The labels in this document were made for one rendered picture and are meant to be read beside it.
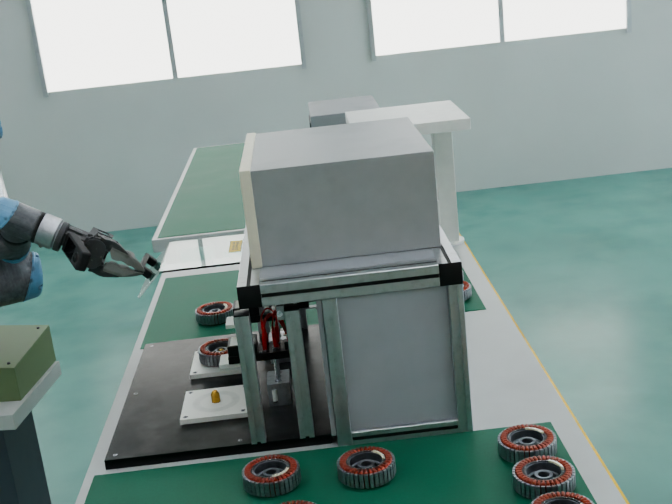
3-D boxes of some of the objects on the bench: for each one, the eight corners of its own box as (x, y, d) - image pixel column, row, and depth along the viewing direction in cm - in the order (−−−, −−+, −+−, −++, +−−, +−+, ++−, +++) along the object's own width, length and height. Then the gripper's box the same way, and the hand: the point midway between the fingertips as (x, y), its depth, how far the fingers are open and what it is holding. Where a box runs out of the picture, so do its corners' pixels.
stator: (201, 371, 241) (199, 357, 240) (198, 354, 252) (196, 341, 251) (247, 363, 243) (245, 349, 242) (242, 347, 253) (240, 333, 252)
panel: (331, 436, 205) (315, 299, 196) (319, 322, 268) (307, 214, 259) (336, 435, 205) (320, 298, 196) (324, 321, 268) (311, 214, 259)
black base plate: (105, 470, 206) (103, 460, 205) (146, 351, 267) (145, 343, 266) (332, 443, 207) (331, 433, 206) (321, 331, 268) (320, 323, 267)
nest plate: (190, 379, 240) (189, 374, 240) (195, 355, 255) (194, 351, 254) (252, 372, 241) (251, 367, 240) (254, 348, 255) (253, 344, 255)
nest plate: (180, 425, 217) (179, 420, 217) (186, 395, 232) (185, 391, 231) (249, 417, 217) (248, 411, 217) (251, 388, 232) (250, 383, 231)
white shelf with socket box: (366, 278, 306) (352, 131, 293) (358, 244, 342) (344, 111, 328) (480, 265, 307) (470, 117, 294) (459, 232, 342) (450, 99, 329)
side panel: (338, 447, 205) (321, 300, 195) (337, 440, 208) (320, 295, 198) (473, 431, 205) (463, 283, 196) (470, 424, 208) (460, 279, 199)
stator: (197, 329, 279) (195, 316, 277) (195, 315, 289) (194, 303, 288) (237, 322, 280) (235, 310, 279) (234, 309, 291) (232, 297, 290)
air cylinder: (269, 407, 221) (266, 384, 220) (269, 392, 228) (266, 370, 227) (292, 404, 221) (289, 381, 220) (292, 390, 228) (289, 368, 227)
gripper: (69, 212, 235) (154, 247, 238) (56, 246, 237) (141, 280, 240) (61, 222, 227) (150, 257, 230) (48, 257, 229) (135, 292, 232)
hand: (138, 270), depth 232 cm, fingers closed, pressing on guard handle
